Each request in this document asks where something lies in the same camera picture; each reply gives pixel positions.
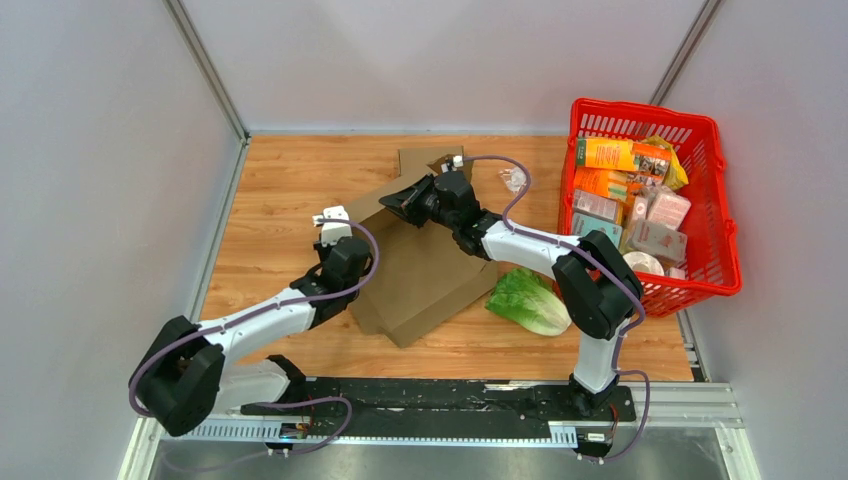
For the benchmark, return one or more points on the white tape roll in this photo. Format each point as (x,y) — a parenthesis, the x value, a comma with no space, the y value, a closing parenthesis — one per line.
(641,262)

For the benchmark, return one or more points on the aluminium frame post left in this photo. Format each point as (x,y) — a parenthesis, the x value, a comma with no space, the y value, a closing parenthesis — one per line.
(192,38)

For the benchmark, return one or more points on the teal box package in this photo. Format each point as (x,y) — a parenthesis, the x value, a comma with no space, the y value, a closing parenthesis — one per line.
(582,225)

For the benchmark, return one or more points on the brown cardboard box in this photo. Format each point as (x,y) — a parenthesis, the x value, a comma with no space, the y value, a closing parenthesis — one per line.
(415,162)

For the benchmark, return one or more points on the orange sponge pack lower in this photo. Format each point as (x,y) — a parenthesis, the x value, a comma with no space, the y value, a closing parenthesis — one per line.
(610,184)

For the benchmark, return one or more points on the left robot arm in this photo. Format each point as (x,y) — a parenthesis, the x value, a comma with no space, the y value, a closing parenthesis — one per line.
(191,370)

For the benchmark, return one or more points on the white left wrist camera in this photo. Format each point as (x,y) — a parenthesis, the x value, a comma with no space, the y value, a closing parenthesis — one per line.
(334,225)

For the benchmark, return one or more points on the pink snack package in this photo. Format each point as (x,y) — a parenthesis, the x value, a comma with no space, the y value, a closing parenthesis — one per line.
(668,209)

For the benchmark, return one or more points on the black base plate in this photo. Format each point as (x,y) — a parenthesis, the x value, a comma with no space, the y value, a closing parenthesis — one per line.
(434,408)

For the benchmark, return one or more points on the clear bag white parts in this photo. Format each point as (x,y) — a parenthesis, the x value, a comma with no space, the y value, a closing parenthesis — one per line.
(514,179)

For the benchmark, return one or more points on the yellow snack bag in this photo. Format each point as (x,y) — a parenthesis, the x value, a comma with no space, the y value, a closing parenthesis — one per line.
(674,175)

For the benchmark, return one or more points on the aluminium frame post right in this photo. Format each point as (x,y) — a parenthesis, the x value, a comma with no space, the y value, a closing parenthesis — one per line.
(695,33)

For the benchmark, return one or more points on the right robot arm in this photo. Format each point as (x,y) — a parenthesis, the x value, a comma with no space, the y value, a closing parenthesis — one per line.
(600,291)

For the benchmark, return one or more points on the pink white package lower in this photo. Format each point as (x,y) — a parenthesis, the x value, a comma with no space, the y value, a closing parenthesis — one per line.
(665,244)

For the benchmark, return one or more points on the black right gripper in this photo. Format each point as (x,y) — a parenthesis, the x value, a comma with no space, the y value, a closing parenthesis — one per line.
(407,202)

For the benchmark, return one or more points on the aluminium frame post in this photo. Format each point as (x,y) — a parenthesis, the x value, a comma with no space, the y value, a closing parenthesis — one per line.
(695,33)
(192,38)

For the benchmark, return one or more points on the green lettuce head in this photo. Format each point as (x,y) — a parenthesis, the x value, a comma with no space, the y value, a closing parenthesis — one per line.
(525,298)

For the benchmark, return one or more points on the brown cardboard sheet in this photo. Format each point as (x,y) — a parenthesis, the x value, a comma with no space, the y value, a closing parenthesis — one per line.
(422,279)

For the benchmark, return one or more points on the red plastic basket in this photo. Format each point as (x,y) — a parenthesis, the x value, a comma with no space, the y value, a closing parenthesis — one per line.
(653,180)

